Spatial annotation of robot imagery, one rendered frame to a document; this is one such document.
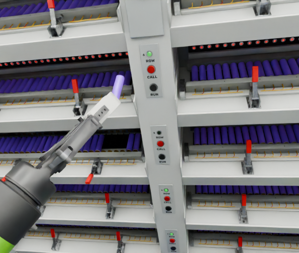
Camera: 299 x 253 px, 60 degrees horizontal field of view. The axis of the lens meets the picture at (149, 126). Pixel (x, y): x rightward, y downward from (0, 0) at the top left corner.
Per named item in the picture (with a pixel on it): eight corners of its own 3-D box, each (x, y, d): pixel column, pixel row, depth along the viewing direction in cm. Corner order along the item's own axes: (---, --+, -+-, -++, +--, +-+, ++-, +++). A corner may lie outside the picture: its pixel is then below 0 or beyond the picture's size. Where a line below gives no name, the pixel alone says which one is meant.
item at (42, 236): (163, 262, 98) (158, 251, 88) (20, 253, 109) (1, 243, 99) (166, 211, 111) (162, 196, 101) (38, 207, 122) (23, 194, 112)
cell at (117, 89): (122, 80, 56) (115, 107, 54) (114, 77, 55) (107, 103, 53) (126, 77, 55) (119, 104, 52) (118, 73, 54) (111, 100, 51)
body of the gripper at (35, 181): (4, 177, 36) (52, 131, 41) (0, 178, 43) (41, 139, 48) (44, 211, 38) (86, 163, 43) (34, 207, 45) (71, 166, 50)
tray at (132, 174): (151, 184, 78) (145, 167, 71) (-24, 183, 89) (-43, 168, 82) (156, 133, 91) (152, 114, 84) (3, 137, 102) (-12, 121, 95)
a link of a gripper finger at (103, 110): (84, 123, 47) (90, 120, 44) (102, 105, 49) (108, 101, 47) (90, 129, 47) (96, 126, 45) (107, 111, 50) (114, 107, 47)
